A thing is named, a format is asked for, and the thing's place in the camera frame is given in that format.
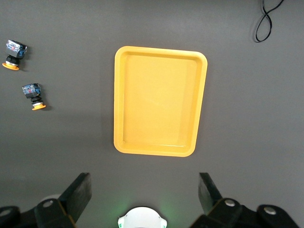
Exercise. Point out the yellow mushroom push button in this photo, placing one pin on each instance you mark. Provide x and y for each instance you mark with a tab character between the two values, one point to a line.
15	50
31	91

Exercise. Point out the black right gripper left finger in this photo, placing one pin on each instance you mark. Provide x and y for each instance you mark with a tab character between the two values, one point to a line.
71	202

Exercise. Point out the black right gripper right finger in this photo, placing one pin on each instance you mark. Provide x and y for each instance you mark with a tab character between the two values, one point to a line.
213	206

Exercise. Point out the yellow plastic tray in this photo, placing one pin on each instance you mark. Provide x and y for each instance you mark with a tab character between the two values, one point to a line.
159	102

